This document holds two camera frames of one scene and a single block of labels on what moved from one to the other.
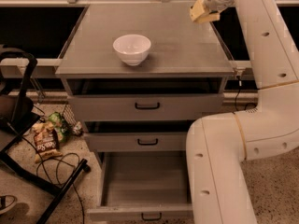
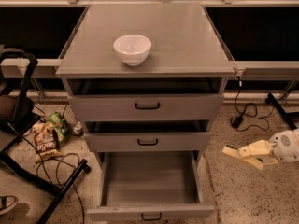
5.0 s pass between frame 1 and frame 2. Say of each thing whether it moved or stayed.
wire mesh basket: stayed
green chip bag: stayed
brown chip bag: stayed
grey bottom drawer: stayed
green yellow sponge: moved
